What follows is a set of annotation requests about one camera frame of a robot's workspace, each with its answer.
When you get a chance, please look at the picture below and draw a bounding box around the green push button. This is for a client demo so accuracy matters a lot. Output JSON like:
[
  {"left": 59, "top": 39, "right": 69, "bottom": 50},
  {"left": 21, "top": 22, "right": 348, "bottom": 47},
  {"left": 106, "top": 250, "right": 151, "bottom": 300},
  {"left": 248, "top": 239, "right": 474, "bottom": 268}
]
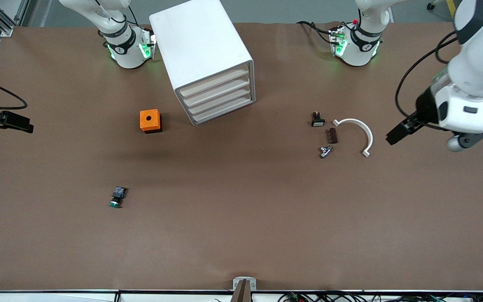
[{"left": 108, "top": 186, "right": 128, "bottom": 209}]

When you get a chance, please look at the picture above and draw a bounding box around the orange box with hole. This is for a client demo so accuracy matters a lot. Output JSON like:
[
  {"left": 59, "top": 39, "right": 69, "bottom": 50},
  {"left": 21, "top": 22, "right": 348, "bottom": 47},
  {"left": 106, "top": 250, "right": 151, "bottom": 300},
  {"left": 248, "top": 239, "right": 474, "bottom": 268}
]
[{"left": 140, "top": 109, "right": 162, "bottom": 134}]

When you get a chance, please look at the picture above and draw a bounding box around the white curved bracket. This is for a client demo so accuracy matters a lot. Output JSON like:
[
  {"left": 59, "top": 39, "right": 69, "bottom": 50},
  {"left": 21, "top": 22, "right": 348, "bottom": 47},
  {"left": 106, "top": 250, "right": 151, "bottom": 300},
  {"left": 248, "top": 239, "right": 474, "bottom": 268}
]
[{"left": 332, "top": 118, "right": 374, "bottom": 158}]

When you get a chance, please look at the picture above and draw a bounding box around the aluminium frame profile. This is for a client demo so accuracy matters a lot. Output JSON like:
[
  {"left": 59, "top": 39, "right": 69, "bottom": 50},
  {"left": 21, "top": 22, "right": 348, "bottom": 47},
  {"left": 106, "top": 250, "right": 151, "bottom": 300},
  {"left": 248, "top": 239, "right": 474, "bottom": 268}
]
[{"left": 0, "top": 0, "right": 30, "bottom": 37}]

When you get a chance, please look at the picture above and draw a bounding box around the black base cable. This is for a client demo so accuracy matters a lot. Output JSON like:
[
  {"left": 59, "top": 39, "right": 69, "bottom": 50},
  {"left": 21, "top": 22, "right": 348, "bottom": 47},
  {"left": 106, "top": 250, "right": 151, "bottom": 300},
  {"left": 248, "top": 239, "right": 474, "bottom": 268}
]
[{"left": 296, "top": 20, "right": 335, "bottom": 44}]

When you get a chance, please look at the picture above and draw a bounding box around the grey metal bracket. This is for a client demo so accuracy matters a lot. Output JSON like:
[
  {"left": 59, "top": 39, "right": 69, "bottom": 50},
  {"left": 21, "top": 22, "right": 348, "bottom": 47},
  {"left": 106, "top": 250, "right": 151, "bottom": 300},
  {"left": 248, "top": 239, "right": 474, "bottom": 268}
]
[{"left": 233, "top": 277, "right": 257, "bottom": 292}]

